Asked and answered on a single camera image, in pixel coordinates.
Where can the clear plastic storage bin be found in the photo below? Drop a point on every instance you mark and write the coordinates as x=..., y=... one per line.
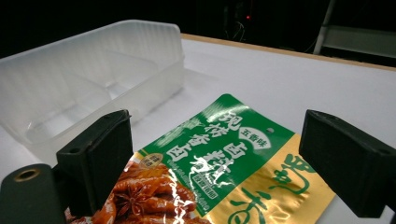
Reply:
x=93, y=81

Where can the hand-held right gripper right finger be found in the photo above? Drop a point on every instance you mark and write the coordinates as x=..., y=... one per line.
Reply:
x=348, y=161

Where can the green and gold snack packet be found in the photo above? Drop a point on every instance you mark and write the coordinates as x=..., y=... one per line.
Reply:
x=218, y=168

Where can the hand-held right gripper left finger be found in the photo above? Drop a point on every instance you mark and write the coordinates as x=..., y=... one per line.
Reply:
x=96, y=161

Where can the metal stand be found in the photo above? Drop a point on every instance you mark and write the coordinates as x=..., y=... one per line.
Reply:
x=351, y=34

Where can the dark equipment with red light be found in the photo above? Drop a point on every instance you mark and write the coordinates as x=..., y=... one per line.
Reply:
x=241, y=18

